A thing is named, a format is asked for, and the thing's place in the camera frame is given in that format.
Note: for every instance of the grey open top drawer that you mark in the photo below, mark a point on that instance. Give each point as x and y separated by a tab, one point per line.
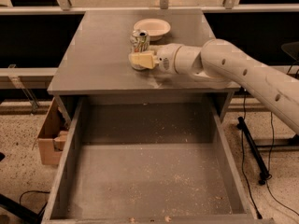
148	164

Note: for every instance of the metal window rail frame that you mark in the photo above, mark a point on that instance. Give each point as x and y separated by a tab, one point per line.
93	6

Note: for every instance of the brown cardboard box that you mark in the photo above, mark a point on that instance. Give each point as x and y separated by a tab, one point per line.
52	136

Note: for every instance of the grey wooden cabinet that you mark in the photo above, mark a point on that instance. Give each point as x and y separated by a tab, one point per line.
96	66

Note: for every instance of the white paper bowl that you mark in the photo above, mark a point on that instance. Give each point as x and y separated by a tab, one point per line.
156	28

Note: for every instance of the black stand leg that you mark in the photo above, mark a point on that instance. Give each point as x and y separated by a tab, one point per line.
264	173
18	210

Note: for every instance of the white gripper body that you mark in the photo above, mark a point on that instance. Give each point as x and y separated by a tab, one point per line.
168	57

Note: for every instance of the metal bracket left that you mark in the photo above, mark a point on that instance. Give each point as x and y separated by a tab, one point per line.
15	78

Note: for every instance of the black stand leg right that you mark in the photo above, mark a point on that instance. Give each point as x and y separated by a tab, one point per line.
264	173

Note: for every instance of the black stand leg left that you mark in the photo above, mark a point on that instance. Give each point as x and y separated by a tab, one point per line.
18	210

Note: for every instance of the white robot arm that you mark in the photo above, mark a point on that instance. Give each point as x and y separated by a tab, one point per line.
218	63

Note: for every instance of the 7up soda can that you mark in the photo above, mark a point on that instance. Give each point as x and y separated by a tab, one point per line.
140	41

